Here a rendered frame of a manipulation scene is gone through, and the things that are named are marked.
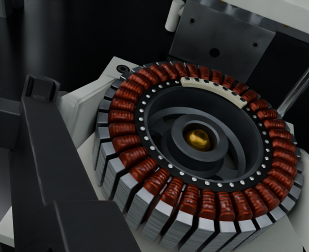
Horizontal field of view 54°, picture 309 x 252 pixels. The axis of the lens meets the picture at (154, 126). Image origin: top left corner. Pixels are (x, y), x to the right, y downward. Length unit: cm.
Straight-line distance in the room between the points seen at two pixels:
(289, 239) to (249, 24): 16
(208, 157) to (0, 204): 11
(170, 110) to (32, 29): 15
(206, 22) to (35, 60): 14
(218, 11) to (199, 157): 14
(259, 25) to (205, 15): 4
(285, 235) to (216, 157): 6
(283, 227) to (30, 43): 22
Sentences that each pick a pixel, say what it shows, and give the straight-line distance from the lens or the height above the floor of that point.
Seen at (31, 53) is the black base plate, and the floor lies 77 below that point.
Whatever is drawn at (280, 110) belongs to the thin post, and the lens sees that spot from 25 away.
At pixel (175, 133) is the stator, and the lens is 16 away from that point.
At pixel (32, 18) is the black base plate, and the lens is 30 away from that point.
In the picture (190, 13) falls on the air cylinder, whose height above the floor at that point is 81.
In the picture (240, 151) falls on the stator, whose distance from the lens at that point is 19.
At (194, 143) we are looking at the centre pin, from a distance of 16.
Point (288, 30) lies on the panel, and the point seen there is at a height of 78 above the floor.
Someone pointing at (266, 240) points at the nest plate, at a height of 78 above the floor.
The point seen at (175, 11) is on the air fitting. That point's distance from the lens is 27.
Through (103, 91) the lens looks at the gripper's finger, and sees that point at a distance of 15.
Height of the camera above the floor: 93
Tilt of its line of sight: 47 degrees down
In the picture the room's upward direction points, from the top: 21 degrees clockwise
